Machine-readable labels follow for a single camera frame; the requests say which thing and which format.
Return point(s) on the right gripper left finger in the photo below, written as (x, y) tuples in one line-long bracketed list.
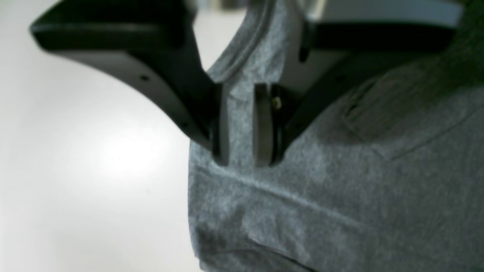
[(149, 45)]

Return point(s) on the grey T-shirt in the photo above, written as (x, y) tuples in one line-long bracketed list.
[(388, 179)]

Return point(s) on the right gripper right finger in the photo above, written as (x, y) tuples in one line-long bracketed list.
[(330, 58)]

